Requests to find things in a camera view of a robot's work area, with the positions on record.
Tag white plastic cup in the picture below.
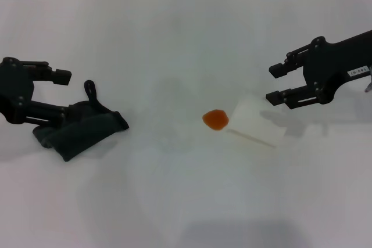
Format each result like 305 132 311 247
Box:
226 92 287 148

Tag small orange object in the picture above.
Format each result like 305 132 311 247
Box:
202 109 230 131

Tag dark rag with loop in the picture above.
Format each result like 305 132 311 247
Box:
31 79 130 163

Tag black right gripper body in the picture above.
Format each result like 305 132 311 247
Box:
302 29 372 105

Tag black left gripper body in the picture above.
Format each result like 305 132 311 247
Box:
0 56 35 124

